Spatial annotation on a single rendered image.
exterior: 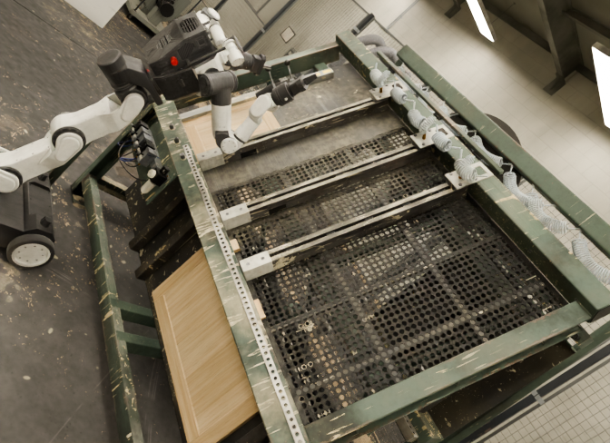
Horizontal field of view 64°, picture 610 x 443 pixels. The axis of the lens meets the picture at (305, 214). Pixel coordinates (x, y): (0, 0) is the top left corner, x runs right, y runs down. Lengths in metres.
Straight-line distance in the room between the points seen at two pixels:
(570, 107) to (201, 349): 6.41
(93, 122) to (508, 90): 6.64
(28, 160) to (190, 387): 1.27
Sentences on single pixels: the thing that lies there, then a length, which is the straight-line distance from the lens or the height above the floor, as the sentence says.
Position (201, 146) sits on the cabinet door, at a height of 0.93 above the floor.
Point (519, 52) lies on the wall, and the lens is 8.49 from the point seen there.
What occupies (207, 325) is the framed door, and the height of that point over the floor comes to 0.53.
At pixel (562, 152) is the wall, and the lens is 7.41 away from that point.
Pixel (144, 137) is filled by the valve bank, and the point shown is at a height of 0.76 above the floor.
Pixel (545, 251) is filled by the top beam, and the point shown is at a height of 1.87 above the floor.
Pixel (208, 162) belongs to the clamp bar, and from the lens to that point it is 2.53.
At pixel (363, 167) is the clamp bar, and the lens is 2.34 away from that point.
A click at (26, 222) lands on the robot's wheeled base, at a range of 2.65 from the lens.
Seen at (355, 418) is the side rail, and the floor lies 1.05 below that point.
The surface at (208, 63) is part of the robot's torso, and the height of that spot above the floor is 1.33.
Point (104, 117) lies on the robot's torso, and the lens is 2.43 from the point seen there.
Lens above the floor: 1.72
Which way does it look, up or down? 14 degrees down
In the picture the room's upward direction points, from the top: 49 degrees clockwise
